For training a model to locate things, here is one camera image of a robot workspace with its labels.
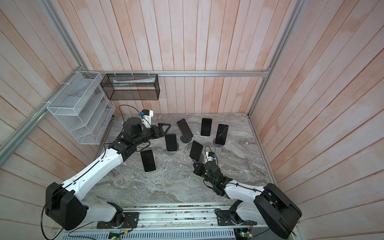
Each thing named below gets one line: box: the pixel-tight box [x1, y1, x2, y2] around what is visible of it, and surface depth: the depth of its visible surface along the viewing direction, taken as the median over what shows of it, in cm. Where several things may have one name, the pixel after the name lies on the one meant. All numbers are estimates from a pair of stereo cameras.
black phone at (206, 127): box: [200, 118, 213, 137], surface depth 103 cm
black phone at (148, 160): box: [140, 149, 156, 172], surface depth 90 cm
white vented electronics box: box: [60, 228, 238, 240], surface depth 71 cm
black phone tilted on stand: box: [176, 118, 193, 141], surface depth 102 cm
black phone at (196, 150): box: [189, 140, 204, 162], surface depth 87 cm
